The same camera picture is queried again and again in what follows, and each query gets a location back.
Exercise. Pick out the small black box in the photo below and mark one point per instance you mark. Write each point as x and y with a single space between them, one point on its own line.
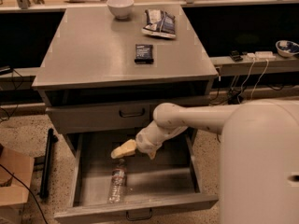
143 53

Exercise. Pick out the open grey lower drawer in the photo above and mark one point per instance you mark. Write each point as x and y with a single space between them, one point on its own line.
170 183

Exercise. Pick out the blue white snack bag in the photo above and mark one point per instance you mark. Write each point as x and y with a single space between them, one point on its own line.
159 23

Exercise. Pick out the grey drawer cabinet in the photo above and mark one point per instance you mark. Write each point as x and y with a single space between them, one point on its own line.
91 60

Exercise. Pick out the white power strip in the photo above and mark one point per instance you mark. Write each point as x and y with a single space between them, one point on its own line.
261 55

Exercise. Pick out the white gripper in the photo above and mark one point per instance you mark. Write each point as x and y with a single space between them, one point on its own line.
145 143

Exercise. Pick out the black bar on floor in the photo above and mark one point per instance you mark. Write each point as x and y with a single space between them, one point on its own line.
44 186

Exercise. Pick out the closed grey upper drawer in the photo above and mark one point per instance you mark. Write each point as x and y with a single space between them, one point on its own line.
110 116

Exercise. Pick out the small black device on ledge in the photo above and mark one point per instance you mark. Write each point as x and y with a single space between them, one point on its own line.
236 57

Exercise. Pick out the clear plastic water bottle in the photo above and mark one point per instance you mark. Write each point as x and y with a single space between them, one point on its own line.
117 182

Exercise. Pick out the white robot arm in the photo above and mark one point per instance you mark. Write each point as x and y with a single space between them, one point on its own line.
259 162

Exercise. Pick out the blue patterned bowl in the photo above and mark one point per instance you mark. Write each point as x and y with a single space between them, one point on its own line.
287 48

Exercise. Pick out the white ceramic bowl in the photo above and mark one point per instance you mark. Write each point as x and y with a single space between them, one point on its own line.
120 9

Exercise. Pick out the brown cardboard box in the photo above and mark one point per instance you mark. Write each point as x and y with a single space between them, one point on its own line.
15 178

